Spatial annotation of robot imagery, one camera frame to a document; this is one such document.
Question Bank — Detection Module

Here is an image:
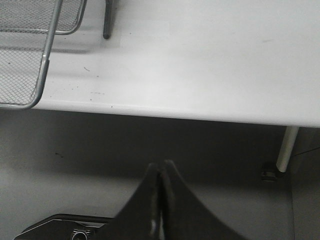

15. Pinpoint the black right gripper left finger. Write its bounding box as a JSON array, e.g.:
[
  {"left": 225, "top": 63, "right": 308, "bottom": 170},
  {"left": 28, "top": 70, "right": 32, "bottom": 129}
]
[{"left": 95, "top": 163, "right": 161, "bottom": 240}]

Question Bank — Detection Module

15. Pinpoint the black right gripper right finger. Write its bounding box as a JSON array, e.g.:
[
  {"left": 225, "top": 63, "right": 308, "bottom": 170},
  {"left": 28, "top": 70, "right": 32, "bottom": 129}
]
[{"left": 161, "top": 160, "right": 245, "bottom": 240}]

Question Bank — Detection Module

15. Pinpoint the silver mesh tray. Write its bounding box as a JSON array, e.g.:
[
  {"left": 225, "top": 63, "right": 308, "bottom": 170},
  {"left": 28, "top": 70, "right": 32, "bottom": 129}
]
[
  {"left": 0, "top": 0, "right": 87, "bottom": 35},
  {"left": 0, "top": 0, "right": 62, "bottom": 110}
]

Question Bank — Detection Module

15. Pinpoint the black robot base housing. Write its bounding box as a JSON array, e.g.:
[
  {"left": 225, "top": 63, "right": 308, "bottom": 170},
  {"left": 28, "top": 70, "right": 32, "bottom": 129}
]
[{"left": 15, "top": 214, "right": 113, "bottom": 240}]

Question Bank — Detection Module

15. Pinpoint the black caster wheel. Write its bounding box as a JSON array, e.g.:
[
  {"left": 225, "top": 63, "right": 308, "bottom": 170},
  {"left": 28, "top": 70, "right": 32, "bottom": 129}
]
[{"left": 260, "top": 162, "right": 285, "bottom": 182}]

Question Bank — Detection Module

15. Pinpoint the white table leg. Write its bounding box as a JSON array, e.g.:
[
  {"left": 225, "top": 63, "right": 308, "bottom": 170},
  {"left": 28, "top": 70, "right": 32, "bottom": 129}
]
[{"left": 275, "top": 126, "right": 299, "bottom": 173}]

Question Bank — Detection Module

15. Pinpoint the silver rack frame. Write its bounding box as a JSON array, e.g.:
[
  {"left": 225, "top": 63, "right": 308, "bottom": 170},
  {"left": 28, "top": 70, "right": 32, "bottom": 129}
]
[{"left": 102, "top": 0, "right": 116, "bottom": 40}]

